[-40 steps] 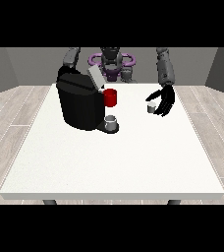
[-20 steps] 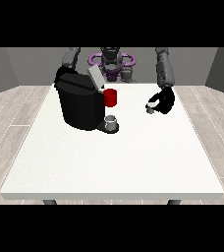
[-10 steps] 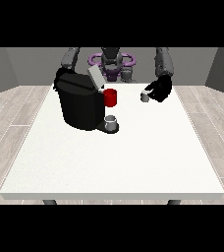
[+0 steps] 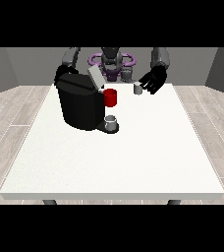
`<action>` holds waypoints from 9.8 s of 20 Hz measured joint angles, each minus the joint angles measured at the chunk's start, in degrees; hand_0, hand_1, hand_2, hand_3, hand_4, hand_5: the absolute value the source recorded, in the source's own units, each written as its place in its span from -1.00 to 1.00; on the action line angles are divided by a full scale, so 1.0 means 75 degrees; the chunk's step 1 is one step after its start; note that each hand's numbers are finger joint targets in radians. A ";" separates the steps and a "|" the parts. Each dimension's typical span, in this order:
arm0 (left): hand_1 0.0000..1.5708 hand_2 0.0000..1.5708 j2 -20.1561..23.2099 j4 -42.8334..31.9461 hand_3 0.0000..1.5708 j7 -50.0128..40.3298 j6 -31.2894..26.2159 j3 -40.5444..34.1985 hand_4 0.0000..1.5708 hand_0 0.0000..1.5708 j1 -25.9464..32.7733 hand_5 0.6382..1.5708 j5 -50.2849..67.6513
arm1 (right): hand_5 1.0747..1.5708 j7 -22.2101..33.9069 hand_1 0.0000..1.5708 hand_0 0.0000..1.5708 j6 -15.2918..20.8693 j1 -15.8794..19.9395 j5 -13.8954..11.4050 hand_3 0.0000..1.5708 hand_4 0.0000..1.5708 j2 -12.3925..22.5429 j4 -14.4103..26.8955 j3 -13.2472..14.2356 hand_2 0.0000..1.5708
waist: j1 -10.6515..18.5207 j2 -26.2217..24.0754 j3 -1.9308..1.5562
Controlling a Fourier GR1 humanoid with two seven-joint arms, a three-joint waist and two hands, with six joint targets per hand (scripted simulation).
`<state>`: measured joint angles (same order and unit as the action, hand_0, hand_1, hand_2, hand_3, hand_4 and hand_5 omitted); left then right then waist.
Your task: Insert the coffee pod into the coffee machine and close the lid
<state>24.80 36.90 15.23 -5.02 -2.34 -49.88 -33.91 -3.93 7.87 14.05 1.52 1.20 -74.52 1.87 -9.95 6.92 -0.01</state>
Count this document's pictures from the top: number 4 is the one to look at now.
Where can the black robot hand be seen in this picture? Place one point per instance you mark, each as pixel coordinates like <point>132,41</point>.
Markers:
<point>62,69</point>
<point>155,78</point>

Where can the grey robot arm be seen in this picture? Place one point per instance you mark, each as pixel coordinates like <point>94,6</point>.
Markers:
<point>70,55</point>
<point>159,57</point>

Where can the small grey coffee pod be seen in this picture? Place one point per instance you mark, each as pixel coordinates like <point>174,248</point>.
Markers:
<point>137,88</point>

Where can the pale grey machine lid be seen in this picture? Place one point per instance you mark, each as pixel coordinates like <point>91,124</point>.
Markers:
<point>96,76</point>

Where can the black coffee machine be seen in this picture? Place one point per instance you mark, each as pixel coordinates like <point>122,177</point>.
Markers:
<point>79,101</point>

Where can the red pod holder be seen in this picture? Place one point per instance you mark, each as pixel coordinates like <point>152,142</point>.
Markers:
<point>110,97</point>

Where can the grey robot trunk purple rings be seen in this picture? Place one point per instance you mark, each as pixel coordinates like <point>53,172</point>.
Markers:
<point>110,62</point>

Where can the small grey cup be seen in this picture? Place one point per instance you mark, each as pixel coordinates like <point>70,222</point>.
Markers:
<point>111,122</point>

